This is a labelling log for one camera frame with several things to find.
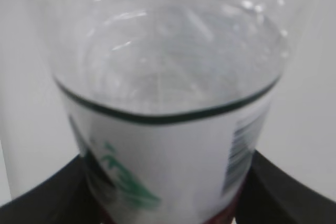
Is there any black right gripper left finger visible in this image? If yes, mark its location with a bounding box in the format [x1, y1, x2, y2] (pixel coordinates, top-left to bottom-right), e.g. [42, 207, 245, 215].
[1, 156, 101, 224]

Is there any clear water bottle red label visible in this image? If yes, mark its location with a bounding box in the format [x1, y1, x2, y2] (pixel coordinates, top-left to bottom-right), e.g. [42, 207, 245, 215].
[35, 0, 311, 223]

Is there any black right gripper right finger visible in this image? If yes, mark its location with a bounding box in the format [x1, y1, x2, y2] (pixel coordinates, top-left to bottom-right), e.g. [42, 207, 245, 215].
[235, 152, 335, 224]

